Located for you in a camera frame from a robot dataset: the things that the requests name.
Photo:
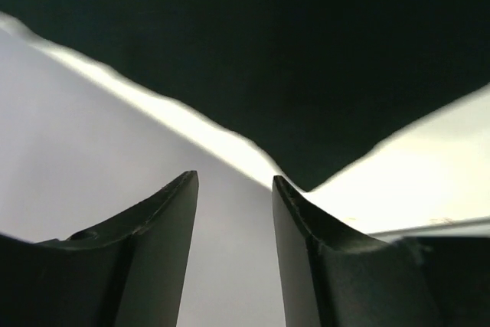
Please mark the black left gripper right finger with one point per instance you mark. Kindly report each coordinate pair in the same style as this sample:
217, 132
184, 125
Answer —
334, 275

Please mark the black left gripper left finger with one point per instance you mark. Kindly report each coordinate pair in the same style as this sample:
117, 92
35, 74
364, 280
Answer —
128, 270

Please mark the black t shirt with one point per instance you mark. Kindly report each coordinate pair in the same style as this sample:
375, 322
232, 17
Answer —
316, 84

